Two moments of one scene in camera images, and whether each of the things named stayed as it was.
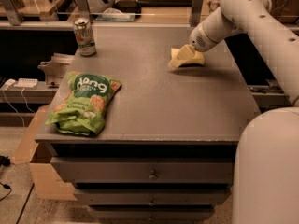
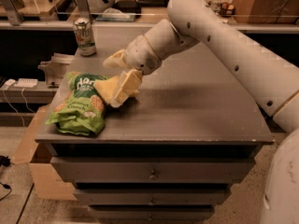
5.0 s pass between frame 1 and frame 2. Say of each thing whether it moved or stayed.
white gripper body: moved
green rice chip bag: stayed
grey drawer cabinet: stayed
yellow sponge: moved
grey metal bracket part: stayed
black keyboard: stayed
